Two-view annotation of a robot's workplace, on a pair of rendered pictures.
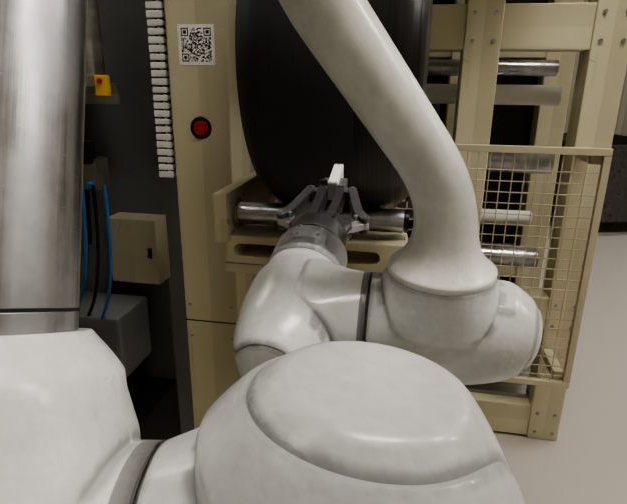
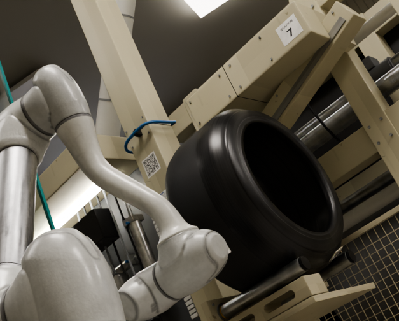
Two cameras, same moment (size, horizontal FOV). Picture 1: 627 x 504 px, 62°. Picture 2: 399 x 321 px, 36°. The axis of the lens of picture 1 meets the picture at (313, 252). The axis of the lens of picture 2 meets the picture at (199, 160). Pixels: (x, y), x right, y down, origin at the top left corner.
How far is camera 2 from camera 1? 1.19 m
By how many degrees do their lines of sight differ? 48
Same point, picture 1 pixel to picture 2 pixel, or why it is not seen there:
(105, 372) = not seen: hidden behind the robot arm
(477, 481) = (53, 233)
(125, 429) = not seen: hidden behind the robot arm
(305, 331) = (131, 283)
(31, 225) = (11, 248)
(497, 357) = (190, 255)
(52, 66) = (17, 220)
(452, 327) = (170, 252)
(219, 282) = not seen: outside the picture
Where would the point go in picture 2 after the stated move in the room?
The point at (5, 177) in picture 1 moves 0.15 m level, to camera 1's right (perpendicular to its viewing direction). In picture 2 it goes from (6, 240) to (52, 206)
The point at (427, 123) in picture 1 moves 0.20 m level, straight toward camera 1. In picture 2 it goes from (139, 192) to (66, 192)
